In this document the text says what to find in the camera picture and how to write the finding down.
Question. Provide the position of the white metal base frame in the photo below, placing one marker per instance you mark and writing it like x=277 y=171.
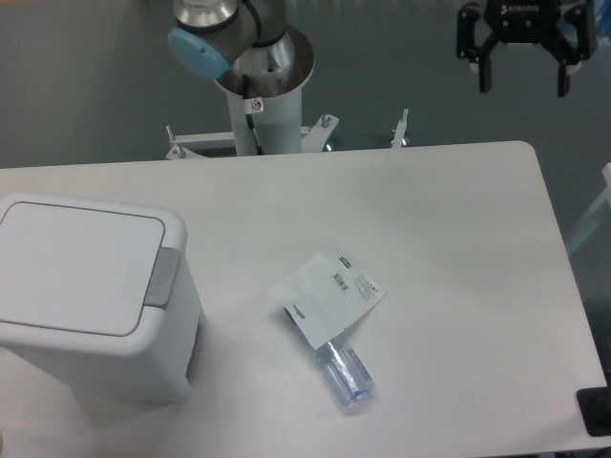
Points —
x=314 y=138

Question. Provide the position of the white push-lid trash can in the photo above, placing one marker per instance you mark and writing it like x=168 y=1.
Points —
x=99 y=294

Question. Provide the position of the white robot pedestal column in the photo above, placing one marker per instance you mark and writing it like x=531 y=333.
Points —
x=264 y=126

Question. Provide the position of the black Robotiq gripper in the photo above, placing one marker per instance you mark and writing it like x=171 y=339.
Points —
x=520 y=21

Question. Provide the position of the black device at table edge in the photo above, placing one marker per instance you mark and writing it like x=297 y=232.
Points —
x=594 y=406

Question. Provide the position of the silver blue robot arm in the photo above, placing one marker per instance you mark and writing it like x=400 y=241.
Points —
x=251 y=51

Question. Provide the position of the white frame at right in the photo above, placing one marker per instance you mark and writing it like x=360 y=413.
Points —
x=592 y=218

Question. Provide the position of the clear plastic water bottle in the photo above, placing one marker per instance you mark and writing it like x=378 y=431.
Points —
x=343 y=370

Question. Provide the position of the white plastic package bag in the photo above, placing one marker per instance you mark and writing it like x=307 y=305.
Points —
x=326 y=295

